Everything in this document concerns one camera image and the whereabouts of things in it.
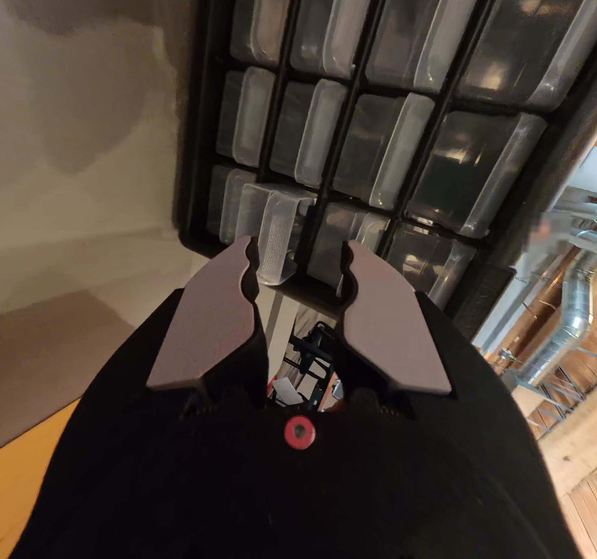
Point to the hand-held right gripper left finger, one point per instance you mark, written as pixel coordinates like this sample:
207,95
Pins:
205,321

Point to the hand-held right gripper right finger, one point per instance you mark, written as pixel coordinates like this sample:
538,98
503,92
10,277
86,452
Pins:
391,330

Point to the black storage cabinet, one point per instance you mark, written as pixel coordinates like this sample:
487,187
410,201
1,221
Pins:
494,284

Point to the small clear plastic drawer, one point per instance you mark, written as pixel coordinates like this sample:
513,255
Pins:
280,232

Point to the rows of clear cabinet drawers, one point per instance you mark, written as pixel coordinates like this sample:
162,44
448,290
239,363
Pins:
471,158

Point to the yellow plastic bin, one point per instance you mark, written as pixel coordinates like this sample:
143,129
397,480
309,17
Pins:
32,475

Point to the silver metal ventilation duct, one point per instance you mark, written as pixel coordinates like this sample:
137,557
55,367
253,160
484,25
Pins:
566,316

